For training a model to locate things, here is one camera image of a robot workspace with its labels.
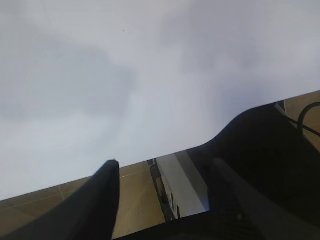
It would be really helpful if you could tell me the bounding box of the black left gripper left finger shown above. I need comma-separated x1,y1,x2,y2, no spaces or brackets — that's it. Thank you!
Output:
3,160,120,240

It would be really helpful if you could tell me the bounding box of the black floor cable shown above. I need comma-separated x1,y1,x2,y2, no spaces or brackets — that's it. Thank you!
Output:
287,101,320,138

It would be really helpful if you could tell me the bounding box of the white table frame leg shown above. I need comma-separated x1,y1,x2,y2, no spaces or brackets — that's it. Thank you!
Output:
150,151,210,222

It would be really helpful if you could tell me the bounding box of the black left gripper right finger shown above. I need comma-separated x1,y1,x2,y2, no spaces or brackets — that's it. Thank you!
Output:
211,158,320,240

